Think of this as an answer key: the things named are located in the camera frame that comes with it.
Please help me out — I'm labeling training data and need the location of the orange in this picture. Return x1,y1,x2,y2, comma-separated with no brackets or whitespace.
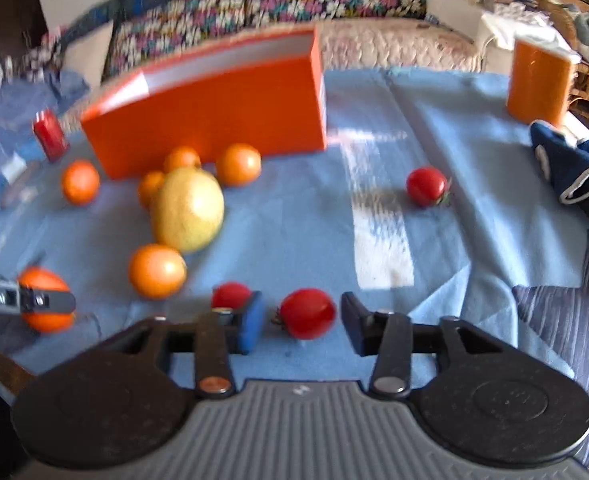
128,244,188,300
18,266,75,334
137,171,165,210
61,159,100,206
163,146,201,174
215,143,262,188

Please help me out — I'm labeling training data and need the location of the red tomato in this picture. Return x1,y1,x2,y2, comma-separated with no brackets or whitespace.
406,167,451,208
211,282,252,310
277,288,337,340

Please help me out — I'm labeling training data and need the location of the large yellow pear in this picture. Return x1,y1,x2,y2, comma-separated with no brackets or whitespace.
150,167,225,254

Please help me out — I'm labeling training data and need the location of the red tomato behind finger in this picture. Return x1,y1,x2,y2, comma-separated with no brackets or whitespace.
211,282,252,310

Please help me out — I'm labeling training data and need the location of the red soda can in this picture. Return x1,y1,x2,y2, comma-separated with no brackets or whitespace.
32,110,70,162

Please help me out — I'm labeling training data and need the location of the orange beside pear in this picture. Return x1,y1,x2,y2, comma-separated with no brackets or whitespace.
137,171,165,210

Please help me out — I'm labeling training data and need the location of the blue bedsheet pile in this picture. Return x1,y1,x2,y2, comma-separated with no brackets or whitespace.
0,70,89,164

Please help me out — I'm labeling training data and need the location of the blue tablecloth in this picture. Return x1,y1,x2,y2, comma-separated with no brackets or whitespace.
0,69,589,375

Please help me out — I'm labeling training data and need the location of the blue white sock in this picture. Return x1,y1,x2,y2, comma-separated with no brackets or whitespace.
529,120,589,205

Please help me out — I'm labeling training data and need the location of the beige pillow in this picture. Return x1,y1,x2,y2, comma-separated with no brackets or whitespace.
62,22,113,89

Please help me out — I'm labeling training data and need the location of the orange cylindrical cup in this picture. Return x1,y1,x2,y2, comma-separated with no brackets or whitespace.
506,36,582,128

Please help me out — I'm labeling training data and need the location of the orange cardboard box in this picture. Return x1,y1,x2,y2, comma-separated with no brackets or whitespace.
81,27,327,180

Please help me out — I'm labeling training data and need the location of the sofa with quilted cover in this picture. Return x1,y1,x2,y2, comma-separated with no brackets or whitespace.
47,0,481,72

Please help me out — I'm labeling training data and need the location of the left floral cushion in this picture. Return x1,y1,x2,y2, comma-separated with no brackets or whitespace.
104,0,244,79

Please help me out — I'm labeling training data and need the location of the white draped side table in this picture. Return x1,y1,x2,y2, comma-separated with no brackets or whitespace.
425,0,571,75

